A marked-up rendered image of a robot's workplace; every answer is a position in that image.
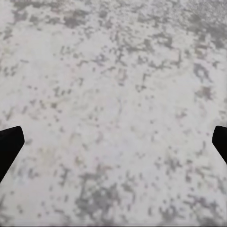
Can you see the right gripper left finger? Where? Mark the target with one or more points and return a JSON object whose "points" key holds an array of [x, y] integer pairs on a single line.
{"points": [[11, 142]]}

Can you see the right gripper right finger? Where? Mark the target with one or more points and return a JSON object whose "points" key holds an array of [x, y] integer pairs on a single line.
{"points": [[219, 140]]}

